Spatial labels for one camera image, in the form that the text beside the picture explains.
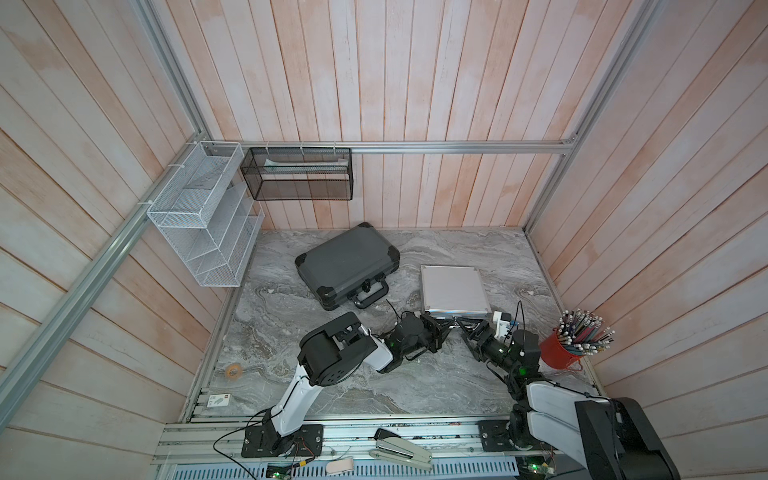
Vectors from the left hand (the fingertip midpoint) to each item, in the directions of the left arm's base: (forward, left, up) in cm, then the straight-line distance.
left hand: (457, 323), depth 86 cm
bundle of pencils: (-6, -32, +6) cm, 33 cm away
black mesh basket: (+53, +52, +15) cm, 76 cm away
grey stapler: (-30, +18, -6) cm, 36 cm away
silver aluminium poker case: (+12, -1, -2) cm, 13 cm away
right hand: (-1, -1, 0) cm, 1 cm away
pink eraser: (-34, +33, -6) cm, 48 cm away
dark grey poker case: (+21, +32, +1) cm, 38 cm away
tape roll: (-12, +65, -8) cm, 67 cm away
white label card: (-20, +66, -6) cm, 69 cm away
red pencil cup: (-9, -27, -1) cm, 28 cm away
